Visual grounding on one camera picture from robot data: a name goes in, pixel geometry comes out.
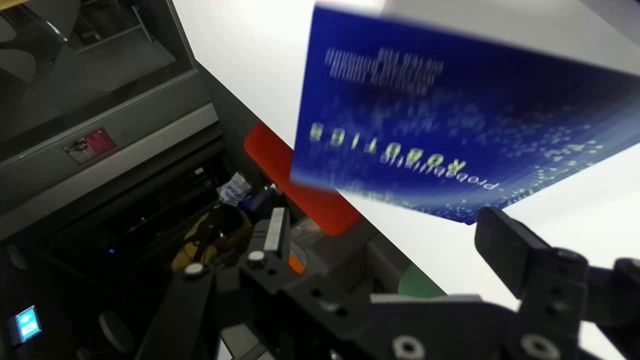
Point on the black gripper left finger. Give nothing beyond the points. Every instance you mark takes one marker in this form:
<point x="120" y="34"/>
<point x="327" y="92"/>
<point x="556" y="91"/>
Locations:
<point x="276" y="233"/>

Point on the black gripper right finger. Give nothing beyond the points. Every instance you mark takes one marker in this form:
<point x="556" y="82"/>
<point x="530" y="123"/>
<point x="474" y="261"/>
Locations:
<point x="511" y="250"/>

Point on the blue lit small screen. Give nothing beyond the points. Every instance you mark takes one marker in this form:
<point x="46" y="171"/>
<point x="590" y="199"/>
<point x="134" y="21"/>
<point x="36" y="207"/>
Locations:
<point x="27" y="325"/>

